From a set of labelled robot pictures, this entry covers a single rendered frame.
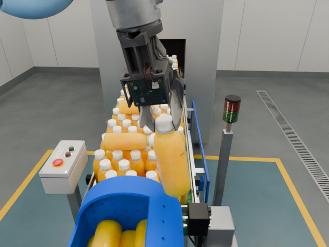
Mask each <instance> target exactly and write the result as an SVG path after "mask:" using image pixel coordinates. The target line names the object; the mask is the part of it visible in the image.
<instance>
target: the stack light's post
mask: <svg viewBox="0 0 329 247"><path fill-rule="evenodd" d="M232 139H233V132H232V130H231V132H230V133H227V132H226V130H225V129H224V130H223V133H222V140H221V147H220V154H219V160H218V167H217V175H216V182H215V189H214V195H213V202H212V206H221V203H222V198H223V192H224V186H225V180H226V174H227V168H228V162H229V157H230V151H231V145H232Z"/></svg>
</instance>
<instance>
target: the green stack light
mask: <svg viewBox="0 0 329 247"><path fill-rule="evenodd" d="M238 116H239V111H237V112H229V111H226V110H225V109H223V116H222V119H223V121H225V122H228V123H235V122H237V121H238Z"/></svg>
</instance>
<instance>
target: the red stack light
mask: <svg viewBox="0 0 329 247"><path fill-rule="evenodd" d="M240 104H241V101H240V102H238V103H231V102H228V101H226V100H225V101H224V109H225V110H226V111H229V112H237V111H239V110H240Z"/></svg>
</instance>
